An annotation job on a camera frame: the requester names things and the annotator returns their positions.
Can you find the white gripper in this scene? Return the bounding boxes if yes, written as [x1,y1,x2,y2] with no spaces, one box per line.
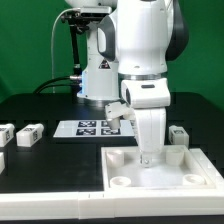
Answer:
[121,78,171,167]

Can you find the white square tabletop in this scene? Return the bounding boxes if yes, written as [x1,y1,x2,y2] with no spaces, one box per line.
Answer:
[101,145,224,192]

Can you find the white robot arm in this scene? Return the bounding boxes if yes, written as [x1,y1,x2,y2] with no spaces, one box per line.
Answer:
[65,0,189,167]

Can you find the white L-shaped obstacle fence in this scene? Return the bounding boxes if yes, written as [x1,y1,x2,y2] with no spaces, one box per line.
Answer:
[0,147,224,221]

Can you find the white AprilTag base sheet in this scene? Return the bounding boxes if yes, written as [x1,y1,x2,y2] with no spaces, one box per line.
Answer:
[53,120,134,138]

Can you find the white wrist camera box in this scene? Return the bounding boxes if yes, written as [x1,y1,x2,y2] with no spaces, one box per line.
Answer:
[105,102,134,130]

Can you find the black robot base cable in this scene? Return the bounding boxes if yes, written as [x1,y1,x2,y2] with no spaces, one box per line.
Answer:
[33,74,83,94]

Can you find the black camera on stand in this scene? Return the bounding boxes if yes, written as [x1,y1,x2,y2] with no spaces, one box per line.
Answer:
[60,6,112,75]

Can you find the grey camera cable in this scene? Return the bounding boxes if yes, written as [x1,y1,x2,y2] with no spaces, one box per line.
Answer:
[50,7,81,94]

